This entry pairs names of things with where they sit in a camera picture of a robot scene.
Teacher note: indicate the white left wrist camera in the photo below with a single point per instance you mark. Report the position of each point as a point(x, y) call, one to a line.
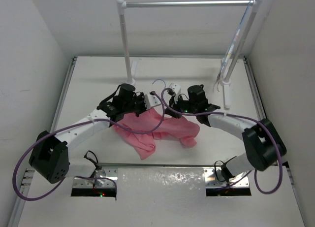
point(151, 101)

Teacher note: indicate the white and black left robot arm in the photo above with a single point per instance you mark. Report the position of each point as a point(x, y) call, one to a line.
point(50, 156)

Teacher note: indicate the pink t shirt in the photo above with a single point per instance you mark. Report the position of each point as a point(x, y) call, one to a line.
point(141, 132)

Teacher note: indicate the white front cover panel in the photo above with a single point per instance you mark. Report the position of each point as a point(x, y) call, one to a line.
point(163, 197)

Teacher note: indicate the metal base plate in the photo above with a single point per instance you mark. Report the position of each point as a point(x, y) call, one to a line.
point(101, 179)
point(239, 181)

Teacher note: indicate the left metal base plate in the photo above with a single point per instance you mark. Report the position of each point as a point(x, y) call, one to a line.
point(101, 179)

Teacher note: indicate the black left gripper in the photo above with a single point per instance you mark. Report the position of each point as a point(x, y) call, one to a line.
point(141, 96)

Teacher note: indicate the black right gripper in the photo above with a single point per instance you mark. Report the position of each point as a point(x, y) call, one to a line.
point(174, 103)

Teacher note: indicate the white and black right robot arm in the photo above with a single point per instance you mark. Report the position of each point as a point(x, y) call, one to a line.
point(263, 145)

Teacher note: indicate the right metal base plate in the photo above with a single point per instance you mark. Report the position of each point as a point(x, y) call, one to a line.
point(239, 181)

